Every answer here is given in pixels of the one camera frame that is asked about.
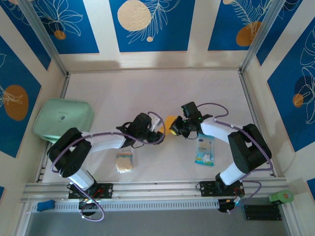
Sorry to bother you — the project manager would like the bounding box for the aluminium table edge rail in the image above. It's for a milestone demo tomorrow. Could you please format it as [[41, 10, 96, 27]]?
[[20, 177, 293, 204]]

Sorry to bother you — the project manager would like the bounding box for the blue white wipes packet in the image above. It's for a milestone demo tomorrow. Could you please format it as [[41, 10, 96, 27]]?
[[194, 134, 216, 168]]

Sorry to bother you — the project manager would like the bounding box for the grey slotted cable duct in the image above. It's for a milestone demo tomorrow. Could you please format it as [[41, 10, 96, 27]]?
[[31, 199, 220, 213]]

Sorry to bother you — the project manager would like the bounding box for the aluminium frame post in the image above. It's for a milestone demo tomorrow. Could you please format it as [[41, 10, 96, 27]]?
[[18, 0, 70, 77], [239, 0, 287, 74]]

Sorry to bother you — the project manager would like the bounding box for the blue bone-shaped sponge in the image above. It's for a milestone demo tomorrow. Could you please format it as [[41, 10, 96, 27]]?
[[36, 200, 56, 212]]

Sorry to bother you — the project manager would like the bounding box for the green bottle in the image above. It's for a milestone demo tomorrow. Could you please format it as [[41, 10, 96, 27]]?
[[268, 190, 295, 205]]

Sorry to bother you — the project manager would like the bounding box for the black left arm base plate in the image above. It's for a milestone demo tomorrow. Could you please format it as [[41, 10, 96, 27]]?
[[68, 183, 114, 200]]

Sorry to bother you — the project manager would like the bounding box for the black ribbed rack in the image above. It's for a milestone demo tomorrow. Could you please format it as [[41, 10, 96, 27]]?
[[242, 204, 283, 221]]

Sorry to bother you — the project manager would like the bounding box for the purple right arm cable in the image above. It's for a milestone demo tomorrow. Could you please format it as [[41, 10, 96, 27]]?
[[196, 102, 274, 214]]

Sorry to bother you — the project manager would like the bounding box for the aluminium side rail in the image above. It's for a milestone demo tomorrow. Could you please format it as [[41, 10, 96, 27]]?
[[35, 73, 71, 183], [238, 70, 279, 178]]

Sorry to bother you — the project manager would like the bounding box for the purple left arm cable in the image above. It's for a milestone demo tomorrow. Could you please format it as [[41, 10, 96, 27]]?
[[50, 112, 166, 222]]

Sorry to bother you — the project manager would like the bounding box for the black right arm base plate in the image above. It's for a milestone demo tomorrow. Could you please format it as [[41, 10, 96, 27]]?
[[199, 180, 245, 198]]

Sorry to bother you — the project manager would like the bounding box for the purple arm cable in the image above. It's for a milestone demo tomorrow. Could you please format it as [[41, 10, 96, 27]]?
[[50, 112, 166, 222], [196, 102, 274, 214]]

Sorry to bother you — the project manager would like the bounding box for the mint green zip pouch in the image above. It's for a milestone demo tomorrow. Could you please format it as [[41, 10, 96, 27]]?
[[32, 98, 95, 145]]

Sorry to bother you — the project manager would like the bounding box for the thin white cable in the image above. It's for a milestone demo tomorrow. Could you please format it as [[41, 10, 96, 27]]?
[[275, 149, 300, 177]]

